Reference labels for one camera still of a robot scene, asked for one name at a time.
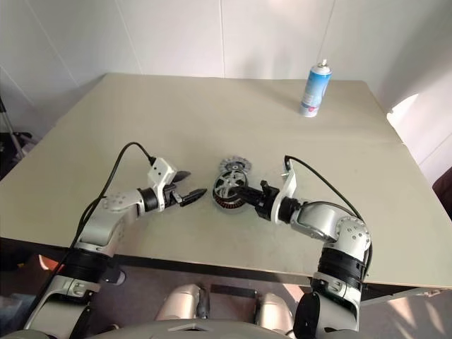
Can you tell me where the black flat strip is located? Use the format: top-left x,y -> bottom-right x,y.
210,283 -> 257,298

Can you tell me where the orange object under table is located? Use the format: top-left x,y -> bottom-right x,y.
37,255 -> 60,272

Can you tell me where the grey robot torso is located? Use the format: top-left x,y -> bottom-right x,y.
0,319 -> 296,339

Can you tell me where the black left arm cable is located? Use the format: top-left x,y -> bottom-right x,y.
33,141 -> 156,304

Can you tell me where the blue white spray can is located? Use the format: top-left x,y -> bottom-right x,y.
299,59 -> 333,118

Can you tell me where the silver rounded robot thigh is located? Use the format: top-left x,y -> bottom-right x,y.
156,283 -> 208,323
255,292 -> 295,330

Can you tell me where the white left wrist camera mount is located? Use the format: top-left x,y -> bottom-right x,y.
146,157 -> 177,213

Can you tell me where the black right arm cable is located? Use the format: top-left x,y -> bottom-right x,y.
283,156 -> 374,273

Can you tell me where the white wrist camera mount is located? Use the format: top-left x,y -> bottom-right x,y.
146,157 -> 177,213
273,160 -> 298,224

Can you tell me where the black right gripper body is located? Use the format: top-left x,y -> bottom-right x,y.
253,179 -> 280,222

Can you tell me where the metal tripod stand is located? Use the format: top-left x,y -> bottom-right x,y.
0,95 -> 23,157

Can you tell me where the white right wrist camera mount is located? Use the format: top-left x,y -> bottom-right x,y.
273,160 -> 298,224

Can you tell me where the spoked silver rotor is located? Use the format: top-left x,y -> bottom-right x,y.
211,169 -> 254,215

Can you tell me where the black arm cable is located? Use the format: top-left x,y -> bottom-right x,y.
33,141 -> 156,304
283,156 -> 374,273

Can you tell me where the dark brown chair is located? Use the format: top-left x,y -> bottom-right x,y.
432,174 -> 452,213

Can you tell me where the round silver motor housing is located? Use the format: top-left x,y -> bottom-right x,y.
218,156 -> 250,174

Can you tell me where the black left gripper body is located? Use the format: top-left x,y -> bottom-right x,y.
163,183 -> 183,210

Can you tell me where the black bag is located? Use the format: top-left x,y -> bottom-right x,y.
0,131 -> 37,177

